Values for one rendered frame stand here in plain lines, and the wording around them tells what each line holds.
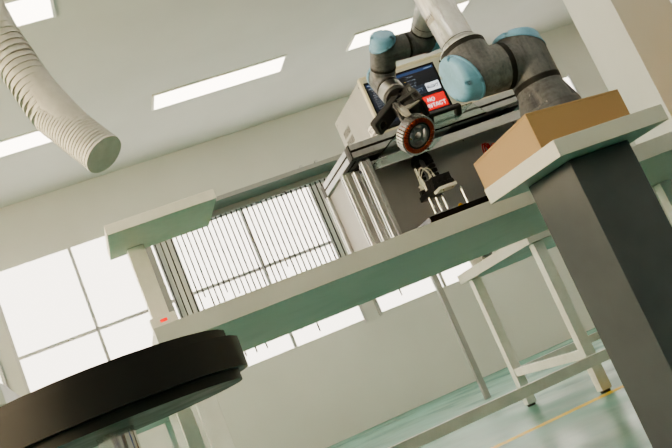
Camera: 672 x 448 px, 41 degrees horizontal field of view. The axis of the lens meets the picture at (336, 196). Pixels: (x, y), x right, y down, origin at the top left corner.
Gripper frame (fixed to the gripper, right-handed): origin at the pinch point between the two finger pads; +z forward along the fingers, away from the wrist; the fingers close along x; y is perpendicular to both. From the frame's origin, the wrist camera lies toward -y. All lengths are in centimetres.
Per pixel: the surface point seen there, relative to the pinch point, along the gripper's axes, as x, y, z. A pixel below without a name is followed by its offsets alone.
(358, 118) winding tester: 23, -8, -54
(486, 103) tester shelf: 33, 29, -36
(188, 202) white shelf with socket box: 13, -70, -52
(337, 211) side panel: 49, -31, -50
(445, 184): 32.6, 1.9, -13.3
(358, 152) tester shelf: 16.9, -15.0, -29.8
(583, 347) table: 177, 25, -41
